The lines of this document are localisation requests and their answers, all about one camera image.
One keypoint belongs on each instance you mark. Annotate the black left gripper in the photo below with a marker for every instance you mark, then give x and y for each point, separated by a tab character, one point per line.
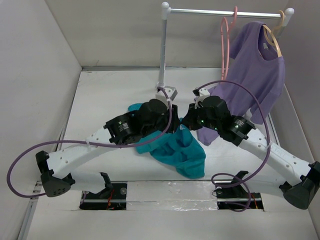
176	122

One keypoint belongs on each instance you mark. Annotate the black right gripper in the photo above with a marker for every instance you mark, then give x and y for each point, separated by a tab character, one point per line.
189	119

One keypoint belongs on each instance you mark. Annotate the teal t shirt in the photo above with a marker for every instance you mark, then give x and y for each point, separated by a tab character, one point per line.
180	150

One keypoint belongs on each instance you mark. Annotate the pink plastic hanger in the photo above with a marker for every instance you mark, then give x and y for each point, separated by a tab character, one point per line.
225	29

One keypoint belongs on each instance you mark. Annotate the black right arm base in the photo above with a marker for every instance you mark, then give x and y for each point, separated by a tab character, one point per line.
237	198

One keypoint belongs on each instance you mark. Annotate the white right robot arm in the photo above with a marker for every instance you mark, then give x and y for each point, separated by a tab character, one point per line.
300	179

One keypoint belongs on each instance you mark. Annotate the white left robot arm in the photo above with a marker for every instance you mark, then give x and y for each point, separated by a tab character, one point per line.
59	169

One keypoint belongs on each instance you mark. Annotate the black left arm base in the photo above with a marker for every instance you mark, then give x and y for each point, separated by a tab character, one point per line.
112	198

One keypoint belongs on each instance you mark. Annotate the purple t shirt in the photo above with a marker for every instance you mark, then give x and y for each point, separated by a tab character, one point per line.
256	76

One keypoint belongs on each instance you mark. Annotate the beige wooden hanger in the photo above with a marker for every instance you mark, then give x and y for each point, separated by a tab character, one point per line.
269	34

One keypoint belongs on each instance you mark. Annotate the white metal clothes rack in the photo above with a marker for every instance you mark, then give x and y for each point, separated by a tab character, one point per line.
193	44

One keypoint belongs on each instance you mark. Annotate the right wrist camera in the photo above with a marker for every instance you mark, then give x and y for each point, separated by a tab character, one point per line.
200	95

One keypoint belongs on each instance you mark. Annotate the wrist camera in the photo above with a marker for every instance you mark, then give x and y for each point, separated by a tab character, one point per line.
164	93
200	95

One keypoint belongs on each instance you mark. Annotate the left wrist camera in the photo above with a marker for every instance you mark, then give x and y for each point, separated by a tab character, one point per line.
164	93

